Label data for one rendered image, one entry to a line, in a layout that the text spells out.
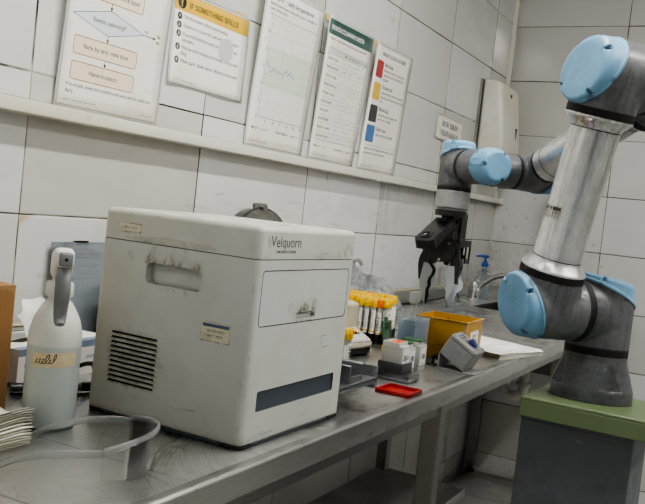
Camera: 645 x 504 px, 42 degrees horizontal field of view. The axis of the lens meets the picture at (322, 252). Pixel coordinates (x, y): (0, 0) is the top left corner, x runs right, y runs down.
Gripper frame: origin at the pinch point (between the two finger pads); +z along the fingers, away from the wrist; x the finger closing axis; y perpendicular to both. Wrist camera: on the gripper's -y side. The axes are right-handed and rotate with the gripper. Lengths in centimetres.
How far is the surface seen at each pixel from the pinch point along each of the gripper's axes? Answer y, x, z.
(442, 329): 14.3, 4.6, 7.9
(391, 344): -18.3, -0.9, 8.8
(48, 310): -96, 6, 2
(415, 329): 1.3, 4.7, 7.5
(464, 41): 145, 77, -95
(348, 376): -46.6, -9.7, 11.2
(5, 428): -104, 1, 15
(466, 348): 4.4, -6.8, 9.8
